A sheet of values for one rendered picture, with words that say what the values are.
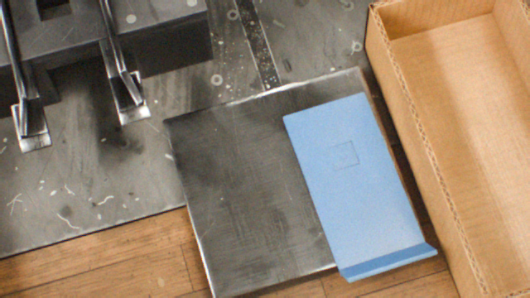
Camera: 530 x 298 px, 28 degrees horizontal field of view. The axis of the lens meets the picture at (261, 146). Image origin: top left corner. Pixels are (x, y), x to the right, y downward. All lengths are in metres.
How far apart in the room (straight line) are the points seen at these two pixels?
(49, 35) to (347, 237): 0.28
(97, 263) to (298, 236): 0.16
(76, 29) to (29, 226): 0.16
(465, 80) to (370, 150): 0.11
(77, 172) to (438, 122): 0.30
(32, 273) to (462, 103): 0.38
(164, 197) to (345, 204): 0.15
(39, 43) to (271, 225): 0.23
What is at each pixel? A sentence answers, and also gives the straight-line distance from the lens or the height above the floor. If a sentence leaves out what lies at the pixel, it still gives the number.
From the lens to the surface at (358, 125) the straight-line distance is 0.85.
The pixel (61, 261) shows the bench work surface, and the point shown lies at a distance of 0.86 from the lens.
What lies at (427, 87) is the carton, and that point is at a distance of 0.90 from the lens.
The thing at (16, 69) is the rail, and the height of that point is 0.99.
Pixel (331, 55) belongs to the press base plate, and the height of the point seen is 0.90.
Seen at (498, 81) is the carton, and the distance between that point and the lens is 0.91.
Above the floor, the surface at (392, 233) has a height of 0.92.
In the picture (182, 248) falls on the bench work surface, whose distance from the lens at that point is 0.84.
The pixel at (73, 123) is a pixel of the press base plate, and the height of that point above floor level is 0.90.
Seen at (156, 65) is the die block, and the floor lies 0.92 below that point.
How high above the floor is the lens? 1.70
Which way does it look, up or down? 67 degrees down
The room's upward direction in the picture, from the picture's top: 4 degrees counter-clockwise
